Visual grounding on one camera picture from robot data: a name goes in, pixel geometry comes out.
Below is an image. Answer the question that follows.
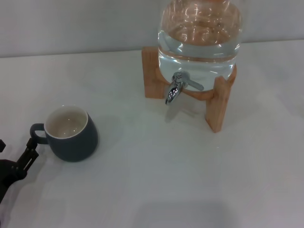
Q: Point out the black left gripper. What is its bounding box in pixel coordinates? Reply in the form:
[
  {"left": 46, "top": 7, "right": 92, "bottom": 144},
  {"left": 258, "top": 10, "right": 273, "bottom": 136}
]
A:
[{"left": 0, "top": 138, "right": 40, "bottom": 186}]

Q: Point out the wooden jar stand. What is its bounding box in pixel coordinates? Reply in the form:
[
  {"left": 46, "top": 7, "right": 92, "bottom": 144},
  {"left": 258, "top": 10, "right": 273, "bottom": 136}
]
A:
[{"left": 142, "top": 46, "right": 238, "bottom": 133}]

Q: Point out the chrome faucet tap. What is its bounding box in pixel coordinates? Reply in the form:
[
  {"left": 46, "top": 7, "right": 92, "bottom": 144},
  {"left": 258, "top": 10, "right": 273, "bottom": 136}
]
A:
[{"left": 165, "top": 72, "right": 205, "bottom": 106}]

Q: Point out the dark grey ceramic cup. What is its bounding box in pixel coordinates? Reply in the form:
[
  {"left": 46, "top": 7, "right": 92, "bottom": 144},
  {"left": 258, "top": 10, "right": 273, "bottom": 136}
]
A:
[{"left": 29, "top": 105, "right": 99, "bottom": 163}]

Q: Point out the clear glass water jar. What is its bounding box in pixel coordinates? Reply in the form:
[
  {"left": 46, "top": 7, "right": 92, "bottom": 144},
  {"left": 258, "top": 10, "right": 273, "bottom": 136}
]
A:
[{"left": 156, "top": 0, "right": 243, "bottom": 92}]

